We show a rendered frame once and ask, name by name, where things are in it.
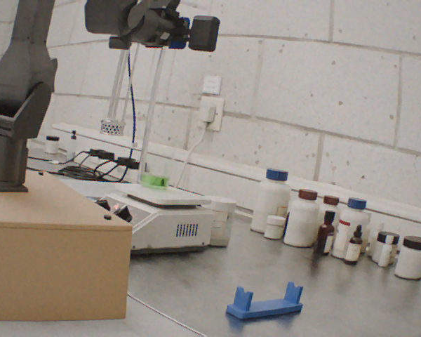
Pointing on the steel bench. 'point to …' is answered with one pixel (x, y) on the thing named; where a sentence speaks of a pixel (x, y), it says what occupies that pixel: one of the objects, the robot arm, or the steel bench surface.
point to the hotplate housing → (168, 227)
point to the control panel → (129, 210)
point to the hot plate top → (172, 198)
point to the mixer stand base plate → (92, 188)
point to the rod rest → (247, 308)
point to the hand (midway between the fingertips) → (175, 34)
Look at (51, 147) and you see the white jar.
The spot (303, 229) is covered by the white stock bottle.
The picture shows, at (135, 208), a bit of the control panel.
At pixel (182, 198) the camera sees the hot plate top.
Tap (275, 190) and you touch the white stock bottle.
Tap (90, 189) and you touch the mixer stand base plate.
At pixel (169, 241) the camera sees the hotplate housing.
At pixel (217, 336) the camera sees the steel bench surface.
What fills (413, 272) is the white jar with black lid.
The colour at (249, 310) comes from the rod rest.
